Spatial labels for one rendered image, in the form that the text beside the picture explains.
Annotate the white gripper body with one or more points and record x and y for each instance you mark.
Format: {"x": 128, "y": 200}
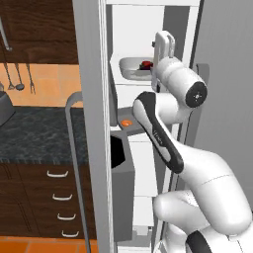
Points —
{"x": 163, "y": 42}

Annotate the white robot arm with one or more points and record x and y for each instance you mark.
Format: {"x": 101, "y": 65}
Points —
{"x": 210, "y": 184}

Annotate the white container with vegetables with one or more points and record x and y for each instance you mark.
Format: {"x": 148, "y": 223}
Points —
{"x": 130, "y": 70}

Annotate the grey container with shrimp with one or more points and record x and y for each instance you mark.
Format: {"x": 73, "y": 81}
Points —
{"x": 126, "y": 115}

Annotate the orange shrimp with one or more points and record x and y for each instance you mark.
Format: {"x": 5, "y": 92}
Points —
{"x": 126, "y": 123}

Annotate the grey open freezer door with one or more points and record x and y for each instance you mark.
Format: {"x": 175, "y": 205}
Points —
{"x": 94, "y": 131}

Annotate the grey fridge freezer body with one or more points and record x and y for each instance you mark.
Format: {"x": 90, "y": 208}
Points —
{"x": 145, "y": 164}

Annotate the red and dark vegetables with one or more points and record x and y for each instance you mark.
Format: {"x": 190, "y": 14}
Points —
{"x": 146, "y": 65}

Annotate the grey closed fridge door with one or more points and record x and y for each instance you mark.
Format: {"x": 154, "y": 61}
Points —
{"x": 227, "y": 82}

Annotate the hanging metal fork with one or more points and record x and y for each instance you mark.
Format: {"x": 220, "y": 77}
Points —
{"x": 32, "y": 86}

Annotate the hanging metal ladle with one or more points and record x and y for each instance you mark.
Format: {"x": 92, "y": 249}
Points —
{"x": 19, "y": 85}

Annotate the hanging grey metal tool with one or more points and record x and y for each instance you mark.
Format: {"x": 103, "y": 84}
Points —
{"x": 4, "y": 36}

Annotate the grey toaster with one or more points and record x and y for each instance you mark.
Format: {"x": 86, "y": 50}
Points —
{"x": 5, "y": 108}

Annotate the dark wood drawer stack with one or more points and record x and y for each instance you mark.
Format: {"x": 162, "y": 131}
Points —
{"x": 36, "y": 204}

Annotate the dark wood base cupboard door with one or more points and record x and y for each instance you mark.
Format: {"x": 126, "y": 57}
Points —
{"x": 8, "y": 201}

